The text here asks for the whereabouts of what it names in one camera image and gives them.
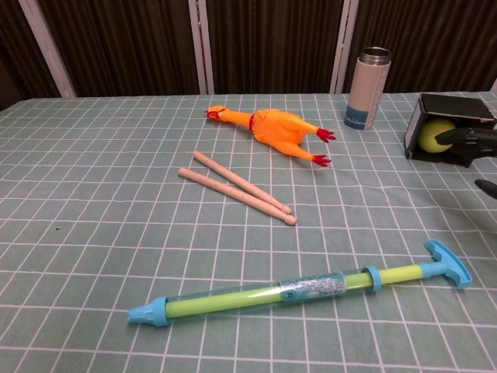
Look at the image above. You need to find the blue green water squirter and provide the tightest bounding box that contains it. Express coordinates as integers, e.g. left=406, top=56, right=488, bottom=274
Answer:
left=127, top=239, right=474, bottom=328

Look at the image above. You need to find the orange rubber chicken toy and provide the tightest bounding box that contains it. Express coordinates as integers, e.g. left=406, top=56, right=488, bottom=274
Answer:
left=205, top=105, right=336, bottom=168

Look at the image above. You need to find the white partition frame post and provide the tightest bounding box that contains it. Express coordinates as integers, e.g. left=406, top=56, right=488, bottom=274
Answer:
left=18, top=0, right=77, bottom=98
left=328, top=0, right=360, bottom=94
left=187, top=0, right=215, bottom=95

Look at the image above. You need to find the pink wooden drumstick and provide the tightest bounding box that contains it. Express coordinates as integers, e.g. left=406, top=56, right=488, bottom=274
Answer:
left=178, top=166, right=299, bottom=227
left=193, top=151, right=293, bottom=215

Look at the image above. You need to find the small yellow ball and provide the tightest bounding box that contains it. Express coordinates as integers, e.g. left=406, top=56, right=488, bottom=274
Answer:
left=418, top=118, right=457, bottom=152

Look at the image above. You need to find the black cardboard box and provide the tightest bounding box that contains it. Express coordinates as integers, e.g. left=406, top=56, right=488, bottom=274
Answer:
left=404, top=92, right=497, bottom=169

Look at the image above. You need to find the grey steel thermos bottle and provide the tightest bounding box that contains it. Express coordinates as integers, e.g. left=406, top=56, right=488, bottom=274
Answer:
left=344, top=47, right=391, bottom=131

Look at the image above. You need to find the green checked tablecloth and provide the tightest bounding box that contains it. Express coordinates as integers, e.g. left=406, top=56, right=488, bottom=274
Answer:
left=0, top=91, right=497, bottom=373

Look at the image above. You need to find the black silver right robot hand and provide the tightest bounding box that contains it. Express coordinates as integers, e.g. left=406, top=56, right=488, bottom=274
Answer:
left=433, top=126, right=497, bottom=196

